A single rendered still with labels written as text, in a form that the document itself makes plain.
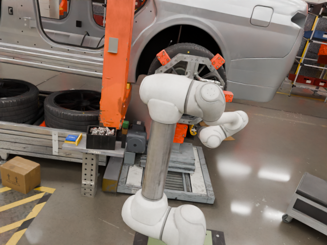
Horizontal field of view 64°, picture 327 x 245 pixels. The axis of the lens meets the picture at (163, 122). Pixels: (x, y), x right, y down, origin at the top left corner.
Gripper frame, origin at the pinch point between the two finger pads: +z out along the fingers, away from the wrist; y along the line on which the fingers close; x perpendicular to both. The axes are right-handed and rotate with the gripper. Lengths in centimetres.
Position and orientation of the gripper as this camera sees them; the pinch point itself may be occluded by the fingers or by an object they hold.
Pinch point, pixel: (196, 126)
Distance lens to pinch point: 181.7
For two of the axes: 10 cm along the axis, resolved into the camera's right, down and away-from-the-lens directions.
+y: -9.8, -1.1, -1.4
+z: -1.2, -1.7, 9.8
